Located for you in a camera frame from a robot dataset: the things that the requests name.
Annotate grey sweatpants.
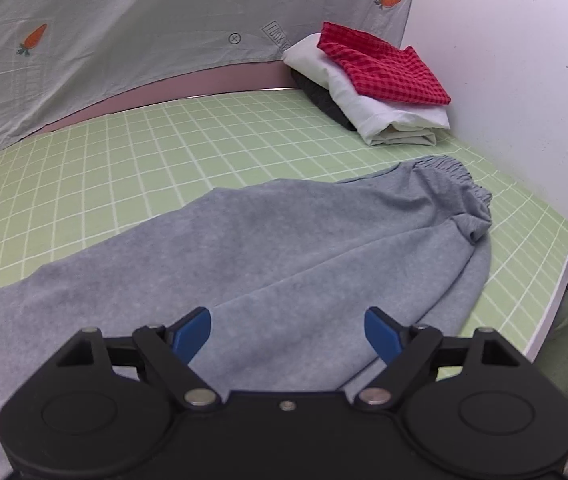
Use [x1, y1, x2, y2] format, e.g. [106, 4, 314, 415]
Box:
[0, 156, 492, 478]

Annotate green grid cutting mat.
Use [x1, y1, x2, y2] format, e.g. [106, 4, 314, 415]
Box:
[0, 90, 568, 356]

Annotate white folded garment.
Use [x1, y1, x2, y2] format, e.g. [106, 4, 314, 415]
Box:
[283, 34, 450, 145]

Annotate black folded garment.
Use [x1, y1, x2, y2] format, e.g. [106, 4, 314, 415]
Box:
[290, 68, 355, 131]

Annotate red checkered folded cloth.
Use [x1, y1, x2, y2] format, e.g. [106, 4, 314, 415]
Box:
[317, 22, 451, 106]

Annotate grey carrot print sheet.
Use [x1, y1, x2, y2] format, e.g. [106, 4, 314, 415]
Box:
[0, 0, 412, 150]

